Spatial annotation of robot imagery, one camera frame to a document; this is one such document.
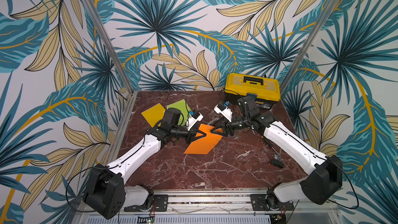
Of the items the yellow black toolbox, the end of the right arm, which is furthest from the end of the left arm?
the yellow black toolbox

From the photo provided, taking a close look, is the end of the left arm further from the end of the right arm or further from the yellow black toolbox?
the yellow black toolbox

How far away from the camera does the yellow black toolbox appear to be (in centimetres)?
100
